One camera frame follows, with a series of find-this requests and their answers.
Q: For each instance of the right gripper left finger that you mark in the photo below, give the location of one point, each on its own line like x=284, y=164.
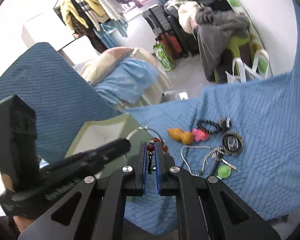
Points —
x=94, y=208

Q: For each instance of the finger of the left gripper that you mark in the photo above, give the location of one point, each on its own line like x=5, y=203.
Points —
x=100, y=152

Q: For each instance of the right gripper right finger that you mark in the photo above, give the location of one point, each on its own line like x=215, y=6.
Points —
x=206, y=207

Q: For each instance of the green round pendant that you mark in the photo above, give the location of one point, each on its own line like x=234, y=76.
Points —
x=224, y=171

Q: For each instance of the black woven bangle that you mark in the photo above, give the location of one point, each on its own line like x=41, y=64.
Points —
x=232, y=143

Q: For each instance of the red bead silver hoop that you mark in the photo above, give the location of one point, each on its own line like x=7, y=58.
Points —
x=151, y=145

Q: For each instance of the orange gourd ornament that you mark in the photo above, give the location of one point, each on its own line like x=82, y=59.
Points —
x=177, y=134

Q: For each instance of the pink hat hair clip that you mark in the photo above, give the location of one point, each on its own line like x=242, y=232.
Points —
x=199, y=135

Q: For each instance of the person's left hand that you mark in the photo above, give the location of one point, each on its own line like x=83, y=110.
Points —
x=21, y=222

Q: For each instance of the light blue bed quilt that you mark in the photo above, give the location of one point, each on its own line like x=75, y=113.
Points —
x=128, y=81

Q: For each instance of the white wardrobe cabinet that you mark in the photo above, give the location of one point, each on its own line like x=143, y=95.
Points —
x=48, y=27

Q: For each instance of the yellow hanging jacket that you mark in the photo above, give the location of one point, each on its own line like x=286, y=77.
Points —
x=89, y=13

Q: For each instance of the green shopping bag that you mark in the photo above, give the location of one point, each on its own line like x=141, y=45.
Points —
x=164, y=57

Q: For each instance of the white tote bag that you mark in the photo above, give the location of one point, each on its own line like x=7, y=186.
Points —
x=259, y=70

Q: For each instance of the red suitcase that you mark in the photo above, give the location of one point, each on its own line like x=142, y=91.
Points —
x=172, y=45

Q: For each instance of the black suitcase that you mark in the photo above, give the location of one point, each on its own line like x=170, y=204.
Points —
x=157, y=20

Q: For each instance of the green plastic stool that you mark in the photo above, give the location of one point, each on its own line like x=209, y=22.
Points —
x=237, y=47

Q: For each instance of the fruit print rolled mat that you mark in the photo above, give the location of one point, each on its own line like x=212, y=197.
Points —
x=255, y=42

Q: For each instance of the grey fleece blanket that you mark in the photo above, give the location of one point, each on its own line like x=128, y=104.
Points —
x=213, y=32

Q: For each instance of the cream fluffy garment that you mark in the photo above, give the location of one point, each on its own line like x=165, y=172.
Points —
x=186, y=14

